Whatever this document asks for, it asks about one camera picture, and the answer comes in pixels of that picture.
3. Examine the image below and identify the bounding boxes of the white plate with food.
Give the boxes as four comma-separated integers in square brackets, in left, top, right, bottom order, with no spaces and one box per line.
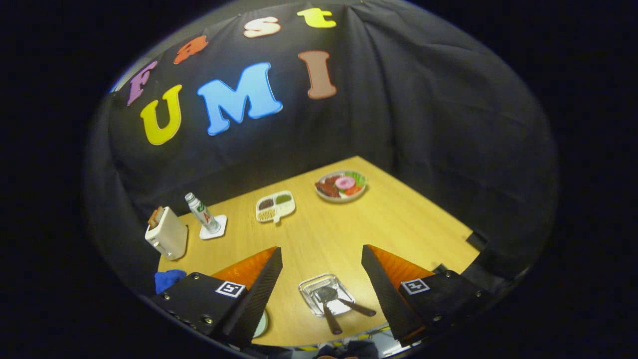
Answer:
[315,170,368,203]

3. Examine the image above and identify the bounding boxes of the small plastic drink bottle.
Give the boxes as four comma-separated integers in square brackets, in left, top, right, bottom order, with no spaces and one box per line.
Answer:
[184,192,222,234]

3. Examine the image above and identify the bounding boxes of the white divided condiment dish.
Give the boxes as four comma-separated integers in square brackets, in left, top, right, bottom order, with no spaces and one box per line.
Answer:
[256,190,296,223]

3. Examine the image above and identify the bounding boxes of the pale green plate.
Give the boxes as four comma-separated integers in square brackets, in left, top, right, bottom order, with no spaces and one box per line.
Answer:
[252,309,270,339]

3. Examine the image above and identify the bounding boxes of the metal fork wooden handle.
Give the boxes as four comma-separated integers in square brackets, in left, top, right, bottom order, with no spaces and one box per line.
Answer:
[336,297,377,317]

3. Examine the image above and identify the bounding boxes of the metal spoon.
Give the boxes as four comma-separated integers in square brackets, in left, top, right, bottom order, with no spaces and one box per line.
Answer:
[316,286,343,335]

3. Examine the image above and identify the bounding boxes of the white square coaster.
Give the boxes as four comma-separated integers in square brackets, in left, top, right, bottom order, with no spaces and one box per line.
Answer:
[199,215,228,240]

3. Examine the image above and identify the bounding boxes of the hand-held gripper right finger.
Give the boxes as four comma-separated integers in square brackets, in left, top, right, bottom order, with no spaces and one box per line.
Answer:
[361,244,494,348]

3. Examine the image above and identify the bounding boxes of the white toaster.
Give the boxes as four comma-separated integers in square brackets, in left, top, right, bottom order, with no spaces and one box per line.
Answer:
[145,206,189,261]

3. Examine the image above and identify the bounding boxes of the black backdrop cloth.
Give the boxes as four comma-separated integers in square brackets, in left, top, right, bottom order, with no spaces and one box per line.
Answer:
[85,0,559,320]

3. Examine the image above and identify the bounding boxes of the brown meat slices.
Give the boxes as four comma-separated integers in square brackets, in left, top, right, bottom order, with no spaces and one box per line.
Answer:
[315,176,340,198]

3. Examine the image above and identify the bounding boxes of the metal wire basket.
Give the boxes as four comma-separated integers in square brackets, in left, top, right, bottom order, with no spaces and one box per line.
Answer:
[298,273,357,318]

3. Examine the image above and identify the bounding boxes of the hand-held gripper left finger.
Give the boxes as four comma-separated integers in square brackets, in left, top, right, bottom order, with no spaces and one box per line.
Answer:
[150,246,283,350]

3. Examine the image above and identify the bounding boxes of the blue folded towel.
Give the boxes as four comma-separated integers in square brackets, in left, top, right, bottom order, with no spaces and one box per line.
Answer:
[154,269,187,295]

